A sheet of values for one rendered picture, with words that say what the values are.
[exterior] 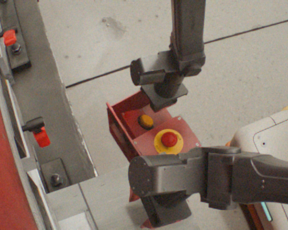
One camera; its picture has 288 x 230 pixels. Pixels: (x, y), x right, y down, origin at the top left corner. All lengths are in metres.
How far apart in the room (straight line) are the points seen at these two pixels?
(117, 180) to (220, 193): 0.31
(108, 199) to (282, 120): 1.08
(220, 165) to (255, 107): 1.51
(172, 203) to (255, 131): 1.06
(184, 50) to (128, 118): 0.36
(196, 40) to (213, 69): 1.30
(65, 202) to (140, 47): 1.42
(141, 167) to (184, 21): 0.28
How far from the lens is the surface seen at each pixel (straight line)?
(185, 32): 0.81
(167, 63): 0.96
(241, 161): 0.56
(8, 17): 1.20
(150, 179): 0.59
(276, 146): 1.73
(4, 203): 0.36
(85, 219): 0.83
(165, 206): 0.71
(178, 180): 0.60
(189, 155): 0.64
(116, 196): 0.84
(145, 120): 1.19
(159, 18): 2.28
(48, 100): 1.07
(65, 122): 1.04
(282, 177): 0.52
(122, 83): 2.07
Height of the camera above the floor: 1.82
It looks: 65 degrees down
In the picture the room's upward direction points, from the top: 3 degrees clockwise
